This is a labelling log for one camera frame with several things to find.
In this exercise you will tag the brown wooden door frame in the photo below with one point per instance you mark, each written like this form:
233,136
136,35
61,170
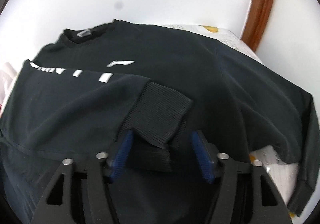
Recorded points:
256,23

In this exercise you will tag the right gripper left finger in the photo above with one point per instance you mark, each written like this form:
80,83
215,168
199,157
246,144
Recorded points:
101,172

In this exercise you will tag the black long-sleeve sweatshirt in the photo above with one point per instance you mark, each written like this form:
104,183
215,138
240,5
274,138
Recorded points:
81,93

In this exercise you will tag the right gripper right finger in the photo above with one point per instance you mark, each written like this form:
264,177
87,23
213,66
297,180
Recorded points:
220,171

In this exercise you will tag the white Miniso paper bag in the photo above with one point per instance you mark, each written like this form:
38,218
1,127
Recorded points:
8,79

